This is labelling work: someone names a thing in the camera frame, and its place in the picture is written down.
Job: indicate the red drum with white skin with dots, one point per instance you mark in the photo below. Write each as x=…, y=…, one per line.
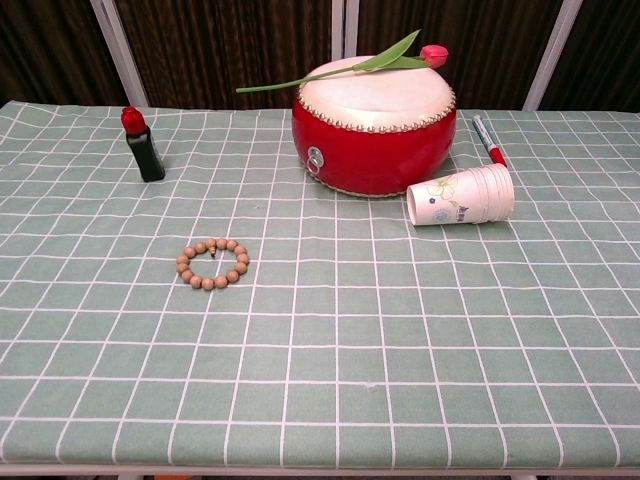
x=372, y=150

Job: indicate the stack of white paper cups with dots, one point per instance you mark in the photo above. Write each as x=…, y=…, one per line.
x=462, y=200

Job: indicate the red and white marker pen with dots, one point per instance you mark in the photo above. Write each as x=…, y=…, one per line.
x=487, y=140

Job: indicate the dark brown curtain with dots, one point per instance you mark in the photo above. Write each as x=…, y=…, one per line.
x=225, y=45

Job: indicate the green checkered tablecloth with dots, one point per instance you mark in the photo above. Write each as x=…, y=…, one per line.
x=320, y=325

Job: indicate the white metal frame post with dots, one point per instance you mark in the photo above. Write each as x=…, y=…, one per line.
x=120, y=50
x=345, y=30
x=552, y=55

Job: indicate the artificial pink tulip flower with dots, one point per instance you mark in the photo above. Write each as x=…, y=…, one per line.
x=395, y=59

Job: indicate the black bottle with red cap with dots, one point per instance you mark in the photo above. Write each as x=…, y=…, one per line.
x=146, y=155

